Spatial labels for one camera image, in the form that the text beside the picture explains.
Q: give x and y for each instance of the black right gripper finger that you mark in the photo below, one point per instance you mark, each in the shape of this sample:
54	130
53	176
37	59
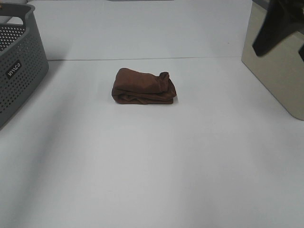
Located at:
301	52
283	18

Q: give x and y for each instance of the brown towel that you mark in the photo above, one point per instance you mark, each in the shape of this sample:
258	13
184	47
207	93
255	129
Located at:
132	87

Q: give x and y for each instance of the beige plastic basket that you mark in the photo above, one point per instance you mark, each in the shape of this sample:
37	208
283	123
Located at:
281	71

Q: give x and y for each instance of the grey perforated basket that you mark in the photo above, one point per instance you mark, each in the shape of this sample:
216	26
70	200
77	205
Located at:
23	61

